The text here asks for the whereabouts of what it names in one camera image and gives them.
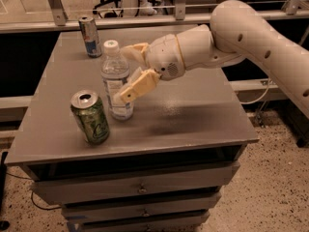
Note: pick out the clear plastic water bottle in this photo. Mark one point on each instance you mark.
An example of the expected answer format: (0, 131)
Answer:
(115, 73)

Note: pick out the black office chair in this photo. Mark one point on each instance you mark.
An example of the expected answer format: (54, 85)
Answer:
(109, 0)

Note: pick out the green soda can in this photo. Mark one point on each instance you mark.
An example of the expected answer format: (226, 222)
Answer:
(87, 109)

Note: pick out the metal railing frame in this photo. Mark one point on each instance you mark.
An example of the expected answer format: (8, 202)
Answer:
(62, 15)

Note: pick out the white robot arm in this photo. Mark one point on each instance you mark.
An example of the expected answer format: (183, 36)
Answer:
(236, 31)

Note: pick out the blue silver energy drink can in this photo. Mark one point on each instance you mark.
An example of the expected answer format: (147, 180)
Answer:
(90, 36)

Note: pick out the grey drawer cabinet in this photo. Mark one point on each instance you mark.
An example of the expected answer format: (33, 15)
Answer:
(161, 169)

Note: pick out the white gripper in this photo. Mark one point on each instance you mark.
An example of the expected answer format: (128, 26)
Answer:
(164, 59)

